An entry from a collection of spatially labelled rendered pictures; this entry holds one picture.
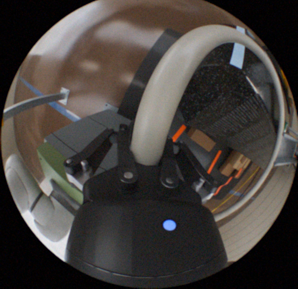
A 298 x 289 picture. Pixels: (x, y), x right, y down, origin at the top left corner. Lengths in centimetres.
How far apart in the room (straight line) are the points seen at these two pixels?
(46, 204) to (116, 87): 106
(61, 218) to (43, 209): 8
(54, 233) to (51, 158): 29
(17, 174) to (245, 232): 607
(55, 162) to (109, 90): 90
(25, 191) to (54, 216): 14
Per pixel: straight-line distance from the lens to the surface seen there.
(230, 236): 611
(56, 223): 46
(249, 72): 36
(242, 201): 43
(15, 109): 114
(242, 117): 44
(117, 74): 112
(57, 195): 48
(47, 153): 44
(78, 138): 54
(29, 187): 46
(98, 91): 118
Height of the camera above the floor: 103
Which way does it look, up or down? 67 degrees down
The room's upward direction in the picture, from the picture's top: 175 degrees counter-clockwise
